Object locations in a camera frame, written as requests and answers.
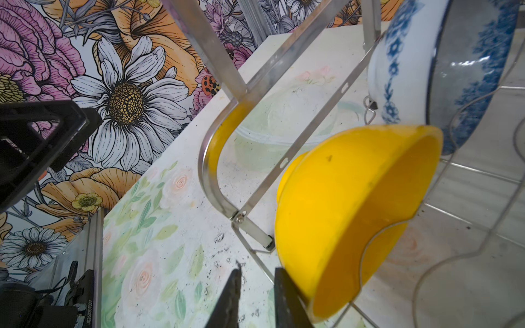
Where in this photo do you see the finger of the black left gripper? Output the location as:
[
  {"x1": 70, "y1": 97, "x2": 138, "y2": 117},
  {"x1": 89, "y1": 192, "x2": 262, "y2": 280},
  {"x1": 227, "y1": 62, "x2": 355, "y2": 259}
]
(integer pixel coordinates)
[{"x1": 1, "y1": 100, "x2": 103, "y2": 212}]

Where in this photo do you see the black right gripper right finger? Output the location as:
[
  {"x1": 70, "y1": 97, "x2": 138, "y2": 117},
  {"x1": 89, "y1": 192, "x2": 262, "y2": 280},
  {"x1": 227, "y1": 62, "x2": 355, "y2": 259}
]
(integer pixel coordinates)
[{"x1": 274, "y1": 267, "x2": 314, "y2": 328}]

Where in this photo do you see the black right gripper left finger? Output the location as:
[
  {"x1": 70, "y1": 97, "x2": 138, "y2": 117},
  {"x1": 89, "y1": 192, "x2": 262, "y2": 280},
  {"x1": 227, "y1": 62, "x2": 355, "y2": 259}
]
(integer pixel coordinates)
[{"x1": 205, "y1": 262, "x2": 242, "y2": 328}]

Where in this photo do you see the yellow plastic bowl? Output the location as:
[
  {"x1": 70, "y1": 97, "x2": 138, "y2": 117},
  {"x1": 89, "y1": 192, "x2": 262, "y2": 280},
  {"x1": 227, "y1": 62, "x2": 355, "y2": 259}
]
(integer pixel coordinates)
[{"x1": 275, "y1": 124, "x2": 444, "y2": 322}]

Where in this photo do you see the metal two-tier dish rack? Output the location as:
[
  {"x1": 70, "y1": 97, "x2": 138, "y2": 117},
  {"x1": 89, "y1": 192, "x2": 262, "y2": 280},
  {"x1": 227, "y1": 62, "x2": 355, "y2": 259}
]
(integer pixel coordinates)
[{"x1": 161, "y1": 0, "x2": 525, "y2": 328}]

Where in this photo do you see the front aluminium rail base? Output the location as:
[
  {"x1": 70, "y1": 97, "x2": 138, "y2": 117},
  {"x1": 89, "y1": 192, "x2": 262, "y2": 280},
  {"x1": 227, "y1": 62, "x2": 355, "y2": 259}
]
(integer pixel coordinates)
[{"x1": 28, "y1": 209, "x2": 107, "y2": 327}]

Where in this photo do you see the left rear aluminium frame post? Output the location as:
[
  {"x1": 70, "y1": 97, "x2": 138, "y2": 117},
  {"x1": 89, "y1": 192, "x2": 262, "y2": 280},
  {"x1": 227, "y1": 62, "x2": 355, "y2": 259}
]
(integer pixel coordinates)
[{"x1": 238, "y1": 0, "x2": 273, "y2": 47}]

